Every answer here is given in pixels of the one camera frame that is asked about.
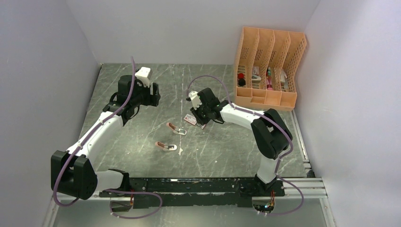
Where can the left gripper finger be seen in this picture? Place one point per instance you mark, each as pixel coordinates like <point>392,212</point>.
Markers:
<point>155,89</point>
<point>154,101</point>

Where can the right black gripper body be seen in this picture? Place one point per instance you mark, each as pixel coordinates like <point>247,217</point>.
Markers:
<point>202,114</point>

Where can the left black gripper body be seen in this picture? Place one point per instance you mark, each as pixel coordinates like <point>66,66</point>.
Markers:
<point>142,97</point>

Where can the red white staple box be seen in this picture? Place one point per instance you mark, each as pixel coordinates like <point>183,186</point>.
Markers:
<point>192,120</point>

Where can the pink stapler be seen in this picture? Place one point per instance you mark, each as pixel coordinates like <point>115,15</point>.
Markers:
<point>176,129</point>
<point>166,147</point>

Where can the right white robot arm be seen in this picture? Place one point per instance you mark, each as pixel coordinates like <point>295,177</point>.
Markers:
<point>271,134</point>

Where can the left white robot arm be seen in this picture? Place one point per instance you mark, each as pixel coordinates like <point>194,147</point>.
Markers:
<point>72,172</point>

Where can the red black item in organizer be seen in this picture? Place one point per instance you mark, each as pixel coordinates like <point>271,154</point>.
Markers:
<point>241,81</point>

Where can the pink items in organizer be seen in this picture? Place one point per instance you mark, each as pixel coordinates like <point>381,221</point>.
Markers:
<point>257,80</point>

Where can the orange file organizer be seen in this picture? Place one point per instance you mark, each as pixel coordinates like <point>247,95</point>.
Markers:
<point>265,67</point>

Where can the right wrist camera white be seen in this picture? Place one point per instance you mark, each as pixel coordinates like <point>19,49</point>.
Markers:
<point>195,100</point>

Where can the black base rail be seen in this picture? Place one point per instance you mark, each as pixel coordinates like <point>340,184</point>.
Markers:
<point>180,192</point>

